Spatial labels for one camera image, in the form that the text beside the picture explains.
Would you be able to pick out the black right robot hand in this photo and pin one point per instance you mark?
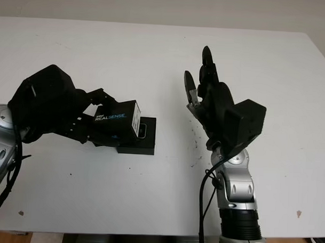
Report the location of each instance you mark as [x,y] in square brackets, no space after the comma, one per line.
[214,102]

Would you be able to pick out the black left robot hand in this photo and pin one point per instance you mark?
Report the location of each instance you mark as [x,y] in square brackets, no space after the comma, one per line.
[79,118]

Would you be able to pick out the black RealSense box lid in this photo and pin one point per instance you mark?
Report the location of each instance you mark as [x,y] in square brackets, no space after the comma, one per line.
[117,120]

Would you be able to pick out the small silver depth camera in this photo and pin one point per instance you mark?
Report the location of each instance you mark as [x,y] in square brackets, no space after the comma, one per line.
[143,131]

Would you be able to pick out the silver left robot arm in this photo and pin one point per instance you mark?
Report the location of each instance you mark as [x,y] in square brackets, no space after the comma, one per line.
[1,148]

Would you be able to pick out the black foam-lined box base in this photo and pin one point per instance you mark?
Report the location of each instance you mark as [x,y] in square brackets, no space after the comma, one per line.
[140,144]

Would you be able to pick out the dark grey robot torso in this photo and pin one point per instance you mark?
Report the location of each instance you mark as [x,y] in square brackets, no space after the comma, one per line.
[137,242]

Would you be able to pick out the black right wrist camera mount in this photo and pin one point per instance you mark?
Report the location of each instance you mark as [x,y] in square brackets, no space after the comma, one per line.
[245,124]

